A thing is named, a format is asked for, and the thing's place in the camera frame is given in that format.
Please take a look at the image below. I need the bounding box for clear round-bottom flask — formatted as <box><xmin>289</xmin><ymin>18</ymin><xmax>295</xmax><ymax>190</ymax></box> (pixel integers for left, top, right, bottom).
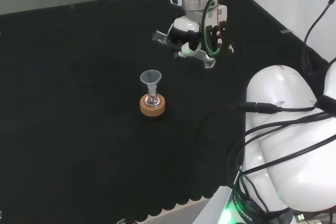
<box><xmin>144</xmin><ymin>87</ymin><xmax>161</xmax><ymax>108</ymax></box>

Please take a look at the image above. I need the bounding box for black table cloth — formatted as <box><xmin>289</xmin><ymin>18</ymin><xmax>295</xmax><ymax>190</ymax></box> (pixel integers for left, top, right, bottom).
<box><xmin>0</xmin><ymin>0</ymin><xmax>330</xmax><ymax>222</ymax></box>

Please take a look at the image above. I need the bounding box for clear glass graduated cylinder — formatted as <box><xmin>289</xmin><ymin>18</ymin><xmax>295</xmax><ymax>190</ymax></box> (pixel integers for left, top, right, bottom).
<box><xmin>152</xmin><ymin>30</ymin><xmax>217</xmax><ymax>69</ymax></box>

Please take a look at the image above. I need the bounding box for clear plastic funnel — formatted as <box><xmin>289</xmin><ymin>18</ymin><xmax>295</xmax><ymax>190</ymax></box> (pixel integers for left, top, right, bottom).
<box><xmin>140</xmin><ymin>69</ymin><xmax>162</xmax><ymax>91</ymax></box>

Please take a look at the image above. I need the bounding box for cork ring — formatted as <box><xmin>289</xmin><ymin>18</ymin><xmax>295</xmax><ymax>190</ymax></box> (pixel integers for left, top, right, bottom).
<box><xmin>140</xmin><ymin>94</ymin><xmax>166</xmax><ymax>118</ymax></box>

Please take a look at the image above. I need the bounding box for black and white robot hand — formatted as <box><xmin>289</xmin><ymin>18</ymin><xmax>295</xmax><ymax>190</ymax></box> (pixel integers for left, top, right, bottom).
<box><xmin>167</xmin><ymin>16</ymin><xmax>203</xmax><ymax>59</ymax></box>

